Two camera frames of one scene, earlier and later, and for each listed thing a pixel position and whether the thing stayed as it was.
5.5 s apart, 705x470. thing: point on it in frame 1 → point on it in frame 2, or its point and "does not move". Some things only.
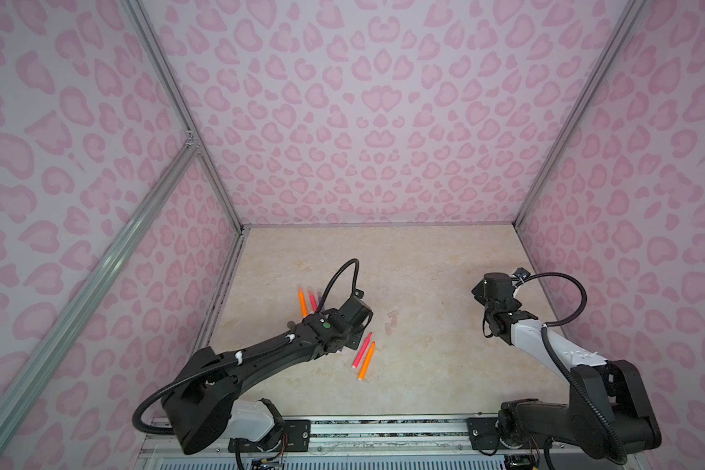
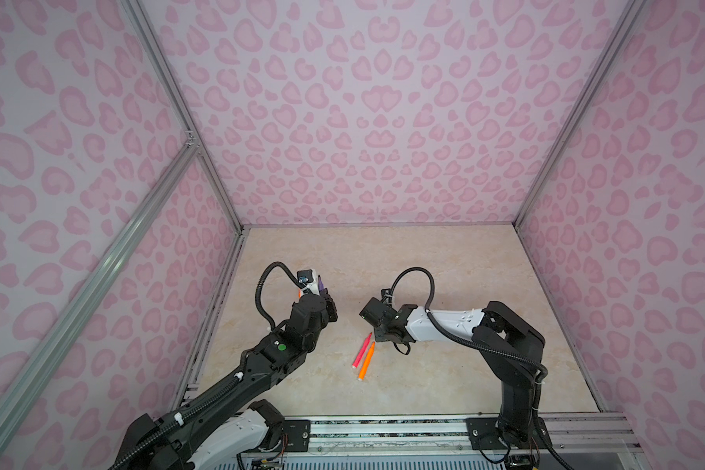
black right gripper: (480, 291) → (378, 337)
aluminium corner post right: (624, 29) does not move
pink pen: (361, 351) does not move
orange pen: (367, 361) does not move
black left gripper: (356, 341) → (331, 313)
